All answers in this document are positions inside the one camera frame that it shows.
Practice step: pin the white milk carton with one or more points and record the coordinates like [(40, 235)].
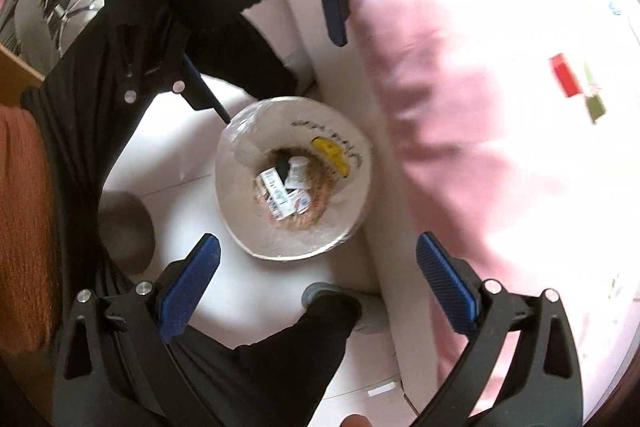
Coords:
[(275, 194)]

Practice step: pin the pink floral blanket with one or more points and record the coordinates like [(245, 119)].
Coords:
[(475, 107)]

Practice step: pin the red block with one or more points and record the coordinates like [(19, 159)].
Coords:
[(567, 76)]

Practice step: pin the grey round object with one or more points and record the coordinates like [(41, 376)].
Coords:
[(127, 232)]

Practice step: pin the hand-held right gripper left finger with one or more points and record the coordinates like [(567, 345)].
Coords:
[(192, 287)]

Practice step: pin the person's right leg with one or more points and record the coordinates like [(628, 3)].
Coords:
[(280, 357)]

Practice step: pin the white bin with yellow face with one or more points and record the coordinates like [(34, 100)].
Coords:
[(240, 217)]

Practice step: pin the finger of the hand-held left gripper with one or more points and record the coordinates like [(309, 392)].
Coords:
[(334, 12), (200, 89)]

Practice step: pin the small white carton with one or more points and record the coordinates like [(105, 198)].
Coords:
[(300, 201)]

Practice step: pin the person's right hand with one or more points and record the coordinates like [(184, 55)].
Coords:
[(357, 421)]

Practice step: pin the person's right shoe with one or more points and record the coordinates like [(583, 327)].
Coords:
[(370, 314)]

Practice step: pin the green box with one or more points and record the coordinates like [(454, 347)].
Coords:
[(595, 102)]

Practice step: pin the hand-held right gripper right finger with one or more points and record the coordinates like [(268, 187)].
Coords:
[(445, 287)]

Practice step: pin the grey cloth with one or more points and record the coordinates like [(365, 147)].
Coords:
[(35, 12)]

